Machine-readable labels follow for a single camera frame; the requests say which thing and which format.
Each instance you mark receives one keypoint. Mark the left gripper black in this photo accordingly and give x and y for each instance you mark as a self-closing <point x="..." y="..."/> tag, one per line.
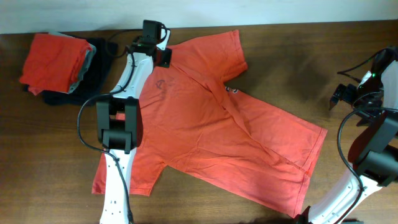
<point x="163" y="61"/>

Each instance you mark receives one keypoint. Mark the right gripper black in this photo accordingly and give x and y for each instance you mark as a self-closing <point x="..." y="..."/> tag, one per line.
<point x="347" y="95"/>

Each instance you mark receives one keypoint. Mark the orange-red t-shirt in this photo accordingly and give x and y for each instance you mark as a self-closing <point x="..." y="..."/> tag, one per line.
<point x="196" y="124"/>

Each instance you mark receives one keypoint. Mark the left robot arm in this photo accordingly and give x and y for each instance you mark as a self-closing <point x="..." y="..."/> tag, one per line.
<point x="120" y="127"/>

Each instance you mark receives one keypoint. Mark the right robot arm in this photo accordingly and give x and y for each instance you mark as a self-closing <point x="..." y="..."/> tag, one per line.
<point x="371" y="163"/>

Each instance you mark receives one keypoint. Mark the folded dark navy garment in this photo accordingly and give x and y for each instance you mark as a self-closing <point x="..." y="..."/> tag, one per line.
<point x="93" y="79"/>

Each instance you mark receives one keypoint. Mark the folded grey shirt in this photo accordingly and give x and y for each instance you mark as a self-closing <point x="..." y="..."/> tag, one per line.
<point x="85" y="62"/>

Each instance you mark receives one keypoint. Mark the folded red-orange shirt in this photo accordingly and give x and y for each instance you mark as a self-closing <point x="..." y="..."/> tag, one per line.
<point x="34" y="72"/>

